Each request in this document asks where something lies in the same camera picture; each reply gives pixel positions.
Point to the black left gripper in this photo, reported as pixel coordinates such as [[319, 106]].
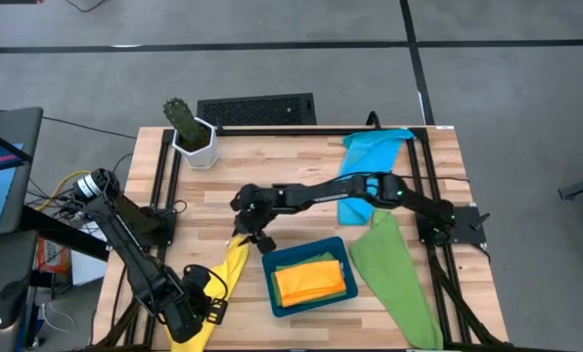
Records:
[[186, 313]]

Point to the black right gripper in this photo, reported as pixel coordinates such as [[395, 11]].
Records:
[[255, 207]]

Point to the yellow microfiber towel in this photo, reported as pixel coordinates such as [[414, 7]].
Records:
[[233, 264]]

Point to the teal plastic bin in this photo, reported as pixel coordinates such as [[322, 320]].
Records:
[[272, 303]]

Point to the green microfiber towel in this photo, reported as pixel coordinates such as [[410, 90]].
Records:
[[321, 257], [394, 283]]

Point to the orange microfiber towel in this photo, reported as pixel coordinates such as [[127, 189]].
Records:
[[311, 283]]

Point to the blue microfiber towel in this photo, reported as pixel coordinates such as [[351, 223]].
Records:
[[370, 151]]

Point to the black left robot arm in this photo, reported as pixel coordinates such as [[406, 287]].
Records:
[[125, 244]]

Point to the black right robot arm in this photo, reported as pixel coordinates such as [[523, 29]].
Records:
[[330, 190]]

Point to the white hexagonal plant pot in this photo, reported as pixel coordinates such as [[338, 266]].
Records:
[[203, 156]]

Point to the black keyboard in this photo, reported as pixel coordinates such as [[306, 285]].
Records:
[[257, 110]]

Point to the orange printed bag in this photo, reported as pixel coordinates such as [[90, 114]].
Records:
[[52, 256]]

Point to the black computer mouse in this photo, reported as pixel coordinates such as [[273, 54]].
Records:
[[9, 303]]

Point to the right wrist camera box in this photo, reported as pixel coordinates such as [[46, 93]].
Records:
[[266, 243]]

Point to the black aluminium table frame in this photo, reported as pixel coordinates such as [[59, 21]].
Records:
[[291, 131]]

